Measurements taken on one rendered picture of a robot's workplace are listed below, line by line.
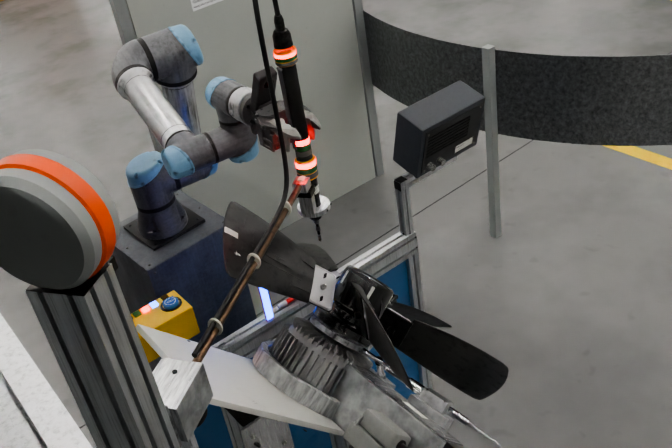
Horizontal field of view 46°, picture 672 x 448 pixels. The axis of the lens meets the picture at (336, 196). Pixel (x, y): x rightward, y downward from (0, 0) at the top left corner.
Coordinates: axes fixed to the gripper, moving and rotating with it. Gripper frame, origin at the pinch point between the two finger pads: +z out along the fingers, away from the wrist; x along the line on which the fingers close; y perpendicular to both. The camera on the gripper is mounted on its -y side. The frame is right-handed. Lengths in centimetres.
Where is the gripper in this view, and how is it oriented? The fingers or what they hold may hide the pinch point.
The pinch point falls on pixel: (306, 127)
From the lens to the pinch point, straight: 157.8
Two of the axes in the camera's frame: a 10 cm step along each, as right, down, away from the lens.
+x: -7.8, 4.3, -4.6
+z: 6.1, 3.5, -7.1
